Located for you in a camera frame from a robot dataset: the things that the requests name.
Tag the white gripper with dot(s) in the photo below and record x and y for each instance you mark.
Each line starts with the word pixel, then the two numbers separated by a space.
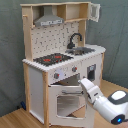
pixel 91 92

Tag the white oven door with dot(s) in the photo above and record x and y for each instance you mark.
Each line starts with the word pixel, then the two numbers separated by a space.
pixel 64 100

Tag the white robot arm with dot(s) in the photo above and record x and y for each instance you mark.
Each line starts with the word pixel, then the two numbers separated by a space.
pixel 113 108

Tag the wooden toy kitchen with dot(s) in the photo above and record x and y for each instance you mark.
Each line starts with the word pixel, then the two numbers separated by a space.
pixel 46 40

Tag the grey ice dispenser panel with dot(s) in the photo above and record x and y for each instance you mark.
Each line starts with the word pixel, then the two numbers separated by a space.
pixel 91 72

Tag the white fridge cabinet door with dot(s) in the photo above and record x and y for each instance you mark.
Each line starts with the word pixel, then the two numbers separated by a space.
pixel 96 60

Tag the red right stove knob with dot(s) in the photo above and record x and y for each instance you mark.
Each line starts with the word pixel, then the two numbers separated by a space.
pixel 74 69

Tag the red stove knob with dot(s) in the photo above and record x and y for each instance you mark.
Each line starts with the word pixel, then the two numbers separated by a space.
pixel 74 69
pixel 56 75

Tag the red left stove knob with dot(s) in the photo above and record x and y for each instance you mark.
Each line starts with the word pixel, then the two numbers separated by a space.
pixel 56 75

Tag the grey toy sink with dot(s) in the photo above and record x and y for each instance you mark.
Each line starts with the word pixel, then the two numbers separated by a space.
pixel 79 51

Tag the black toy faucet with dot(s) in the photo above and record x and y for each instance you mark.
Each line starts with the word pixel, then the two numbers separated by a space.
pixel 73 40

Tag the black toy stovetop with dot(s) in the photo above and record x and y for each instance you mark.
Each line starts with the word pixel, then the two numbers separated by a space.
pixel 52 59

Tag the grey range hood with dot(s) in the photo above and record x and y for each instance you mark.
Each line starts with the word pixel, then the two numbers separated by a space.
pixel 48 18

